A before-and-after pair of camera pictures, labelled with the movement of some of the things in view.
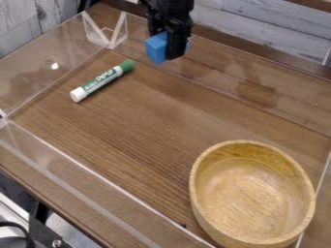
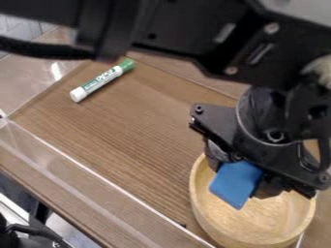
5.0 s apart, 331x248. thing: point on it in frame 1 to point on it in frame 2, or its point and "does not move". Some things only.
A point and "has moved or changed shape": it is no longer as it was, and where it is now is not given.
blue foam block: [155, 47] has moved or changed shape
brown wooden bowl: [252, 195] does not move
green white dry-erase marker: [79, 92] does not move
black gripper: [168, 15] to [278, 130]
